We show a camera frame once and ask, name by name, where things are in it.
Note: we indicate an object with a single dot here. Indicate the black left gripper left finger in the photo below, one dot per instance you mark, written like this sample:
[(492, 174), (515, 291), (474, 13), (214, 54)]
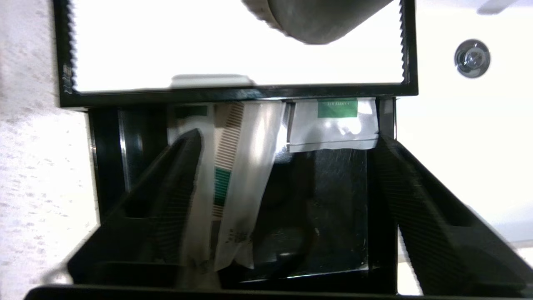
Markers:
[(158, 216)]

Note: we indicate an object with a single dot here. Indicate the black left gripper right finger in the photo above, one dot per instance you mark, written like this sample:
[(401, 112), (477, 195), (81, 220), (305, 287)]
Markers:
[(437, 233)]

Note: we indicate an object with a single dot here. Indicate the green-band toothbrush packet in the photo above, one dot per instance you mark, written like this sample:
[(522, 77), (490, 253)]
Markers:
[(207, 187)]

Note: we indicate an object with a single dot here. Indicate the black amenity tray box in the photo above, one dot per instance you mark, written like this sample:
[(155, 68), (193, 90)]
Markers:
[(333, 208)]

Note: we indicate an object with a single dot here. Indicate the long clear toothbrush packet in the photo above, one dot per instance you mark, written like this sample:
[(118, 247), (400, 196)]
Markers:
[(254, 166)]

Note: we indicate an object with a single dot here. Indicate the large square green-label sachet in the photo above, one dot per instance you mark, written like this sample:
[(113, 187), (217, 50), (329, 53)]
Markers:
[(333, 129)]

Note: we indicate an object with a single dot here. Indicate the black amenity box body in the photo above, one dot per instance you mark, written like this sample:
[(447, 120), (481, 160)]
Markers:
[(233, 95)]

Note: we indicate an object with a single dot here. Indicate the comb packet with green label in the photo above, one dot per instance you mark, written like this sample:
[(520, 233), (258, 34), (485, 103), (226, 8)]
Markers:
[(227, 146)]

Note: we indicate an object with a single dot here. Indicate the chrome drain stopper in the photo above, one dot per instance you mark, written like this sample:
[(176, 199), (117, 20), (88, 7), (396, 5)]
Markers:
[(472, 58)]

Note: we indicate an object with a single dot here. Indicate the black cup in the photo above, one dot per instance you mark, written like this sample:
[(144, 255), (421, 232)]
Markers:
[(316, 21)]

